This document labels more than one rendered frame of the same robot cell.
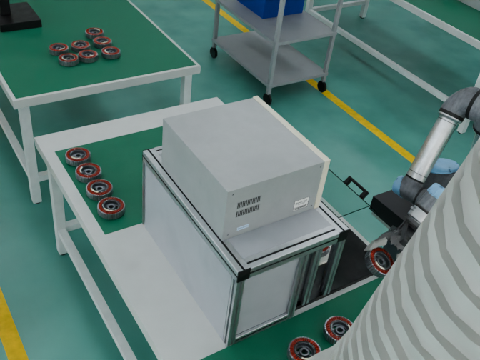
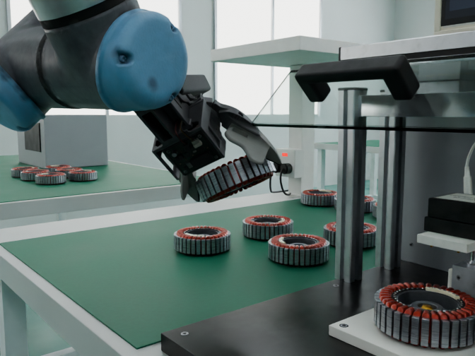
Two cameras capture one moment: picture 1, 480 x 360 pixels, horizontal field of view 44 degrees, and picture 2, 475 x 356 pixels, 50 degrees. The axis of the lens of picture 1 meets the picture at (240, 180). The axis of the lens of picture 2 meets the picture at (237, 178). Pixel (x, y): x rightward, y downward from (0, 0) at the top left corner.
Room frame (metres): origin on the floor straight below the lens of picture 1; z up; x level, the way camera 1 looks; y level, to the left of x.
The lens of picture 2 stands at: (2.23, -0.56, 1.02)
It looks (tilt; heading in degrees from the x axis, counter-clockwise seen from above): 7 degrees down; 178
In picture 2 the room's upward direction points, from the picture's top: straight up
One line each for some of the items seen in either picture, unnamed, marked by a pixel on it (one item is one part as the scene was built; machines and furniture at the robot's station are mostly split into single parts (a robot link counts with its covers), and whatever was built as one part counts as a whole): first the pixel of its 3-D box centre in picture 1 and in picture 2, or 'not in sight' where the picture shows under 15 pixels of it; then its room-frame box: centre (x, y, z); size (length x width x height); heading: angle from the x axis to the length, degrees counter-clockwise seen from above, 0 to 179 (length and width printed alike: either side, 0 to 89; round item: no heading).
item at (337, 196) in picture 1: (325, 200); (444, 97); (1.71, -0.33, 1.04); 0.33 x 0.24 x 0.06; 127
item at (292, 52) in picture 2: not in sight; (295, 127); (0.73, -0.34, 0.98); 0.37 x 0.35 x 0.46; 37
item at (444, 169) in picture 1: (442, 176); not in sight; (2.03, -0.84, 0.99); 0.13 x 0.12 x 0.14; 50
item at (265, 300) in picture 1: (265, 298); not in sight; (1.30, -0.14, 0.91); 0.28 x 0.03 x 0.32; 127
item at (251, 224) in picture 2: not in sight; (268, 227); (1.14, -0.46, 0.77); 0.11 x 0.11 x 0.04
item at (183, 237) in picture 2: not in sight; (202, 239); (1.25, -0.60, 0.77); 0.11 x 0.11 x 0.04
